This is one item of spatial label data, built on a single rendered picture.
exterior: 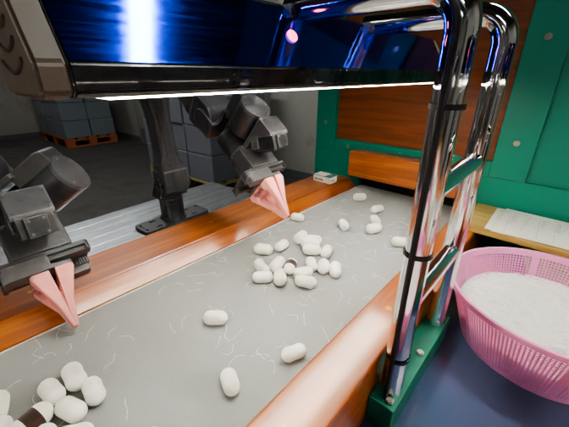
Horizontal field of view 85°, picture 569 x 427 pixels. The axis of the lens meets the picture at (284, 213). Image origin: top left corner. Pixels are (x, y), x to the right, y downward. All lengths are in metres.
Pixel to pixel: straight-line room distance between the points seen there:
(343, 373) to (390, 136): 0.68
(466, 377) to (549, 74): 0.58
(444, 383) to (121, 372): 0.41
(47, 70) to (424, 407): 0.48
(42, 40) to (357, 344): 0.38
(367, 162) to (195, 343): 0.63
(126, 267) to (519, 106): 0.81
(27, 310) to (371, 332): 0.45
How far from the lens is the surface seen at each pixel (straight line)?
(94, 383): 0.42
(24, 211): 0.46
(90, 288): 0.56
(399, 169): 0.85
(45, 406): 0.42
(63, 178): 0.50
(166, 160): 0.85
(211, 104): 0.65
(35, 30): 0.21
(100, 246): 0.89
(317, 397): 0.35
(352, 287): 0.53
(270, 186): 0.57
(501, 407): 0.53
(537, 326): 0.58
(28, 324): 0.55
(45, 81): 0.20
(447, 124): 0.27
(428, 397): 0.50
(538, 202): 0.86
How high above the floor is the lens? 1.05
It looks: 24 degrees down
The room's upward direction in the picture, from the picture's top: straight up
